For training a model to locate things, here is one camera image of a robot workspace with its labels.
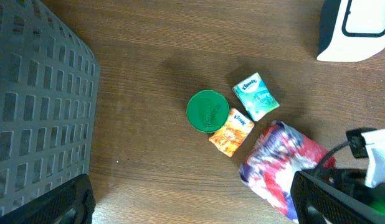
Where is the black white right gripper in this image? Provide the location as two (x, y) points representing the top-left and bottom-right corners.
(304, 127), (385, 218)

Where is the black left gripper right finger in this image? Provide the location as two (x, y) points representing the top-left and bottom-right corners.
(290, 170), (385, 223)

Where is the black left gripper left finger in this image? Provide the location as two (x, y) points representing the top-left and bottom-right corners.
(0, 174), (96, 224)

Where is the red purple tissue pack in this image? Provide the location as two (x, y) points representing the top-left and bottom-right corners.
(239, 121), (328, 223)

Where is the orange Kleenex tissue pack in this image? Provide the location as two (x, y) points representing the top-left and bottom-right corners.
(209, 108), (254, 157)

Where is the teal Kleenex tissue pack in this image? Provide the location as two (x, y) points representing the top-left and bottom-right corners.
(232, 73), (280, 121)

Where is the green lid jar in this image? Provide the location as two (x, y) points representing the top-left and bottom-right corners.
(186, 90), (230, 133)

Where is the white barcode scanner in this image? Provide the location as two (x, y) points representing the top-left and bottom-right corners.
(316, 0), (385, 62)

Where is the grey plastic basket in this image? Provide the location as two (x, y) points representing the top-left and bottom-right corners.
(0, 0), (100, 217)

